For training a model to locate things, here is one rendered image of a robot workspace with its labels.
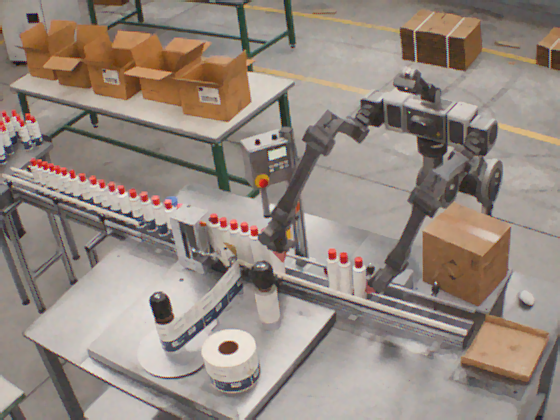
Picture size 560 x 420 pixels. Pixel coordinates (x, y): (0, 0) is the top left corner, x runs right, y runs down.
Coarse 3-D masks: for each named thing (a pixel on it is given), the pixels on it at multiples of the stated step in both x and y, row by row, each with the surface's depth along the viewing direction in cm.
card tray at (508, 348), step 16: (496, 320) 308; (480, 336) 305; (496, 336) 303; (512, 336) 301; (528, 336) 300; (544, 336) 297; (480, 352) 297; (496, 352) 296; (512, 352) 294; (528, 352) 293; (480, 368) 291; (496, 368) 286; (512, 368) 287; (528, 368) 286
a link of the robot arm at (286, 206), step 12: (312, 144) 294; (312, 156) 295; (324, 156) 293; (300, 168) 299; (312, 168) 301; (300, 180) 302; (288, 192) 306; (300, 192) 308; (276, 204) 312; (288, 204) 309; (276, 216) 314; (288, 216) 311
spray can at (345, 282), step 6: (342, 252) 319; (342, 258) 318; (348, 258) 320; (342, 264) 319; (348, 264) 319; (342, 270) 320; (348, 270) 320; (342, 276) 322; (348, 276) 322; (342, 282) 324; (348, 282) 324; (342, 288) 326; (348, 288) 326; (348, 294) 327
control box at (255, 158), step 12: (276, 132) 323; (252, 144) 318; (264, 144) 317; (276, 144) 317; (252, 156) 316; (264, 156) 318; (288, 156) 322; (252, 168) 319; (264, 168) 321; (288, 168) 325; (252, 180) 323; (276, 180) 326
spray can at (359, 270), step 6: (354, 258) 315; (360, 258) 315; (354, 264) 316; (360, 264) 315; (354, 270) 316; (360, 270) 316; (354, 276) 318; (360, 276) 317; (354, 282) 320; (360, 282) 319; (354, 288) 322; (360, 288) 320; (354, 294) 325; (360, 294) 322; (366, 294) 324
